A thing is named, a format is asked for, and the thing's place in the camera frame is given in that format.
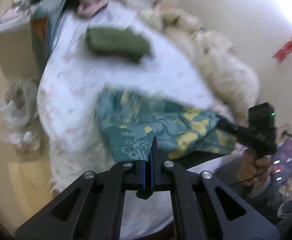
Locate teal yellow patterned pants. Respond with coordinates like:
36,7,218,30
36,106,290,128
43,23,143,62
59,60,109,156
95,87,237,163

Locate right hand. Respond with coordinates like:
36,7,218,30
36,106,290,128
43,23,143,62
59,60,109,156
236,149,271,187

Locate beige crumpled blanket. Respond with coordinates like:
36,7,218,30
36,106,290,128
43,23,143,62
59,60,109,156
138,8,260,126

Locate white floral bed sheet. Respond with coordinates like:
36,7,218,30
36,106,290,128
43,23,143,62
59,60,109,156
35,0,236,239

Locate folded olive green garment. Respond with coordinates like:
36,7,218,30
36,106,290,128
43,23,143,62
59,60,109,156
85,27,152,62

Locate beige bedside cabinet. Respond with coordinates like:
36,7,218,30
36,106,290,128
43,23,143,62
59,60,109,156
0,17,40,80

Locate teal padded headboard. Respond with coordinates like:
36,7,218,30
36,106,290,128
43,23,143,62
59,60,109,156
30,0,66,76

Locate black cable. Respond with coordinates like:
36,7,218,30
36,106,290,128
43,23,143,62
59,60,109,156
228,162,273,188

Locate red wall decoration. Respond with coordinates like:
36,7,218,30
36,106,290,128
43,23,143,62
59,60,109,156
272,36,292,64

